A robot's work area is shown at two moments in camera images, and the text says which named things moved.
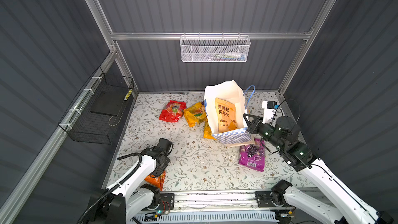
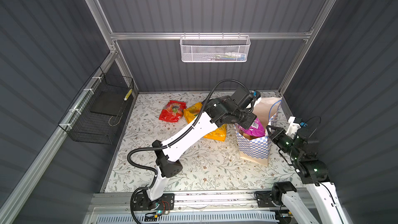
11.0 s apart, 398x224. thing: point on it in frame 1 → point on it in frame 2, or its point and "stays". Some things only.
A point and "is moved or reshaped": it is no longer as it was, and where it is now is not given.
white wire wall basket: (212, 49) stays
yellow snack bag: (195, 114) stays
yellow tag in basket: (128, 95) stays
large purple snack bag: (252, 155) is moved or reshaped
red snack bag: (173, 111) stays
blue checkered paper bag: (225, 102) is moved or reshaped
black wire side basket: (97, 109) stays
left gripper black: (159, 171) → (246, 123)
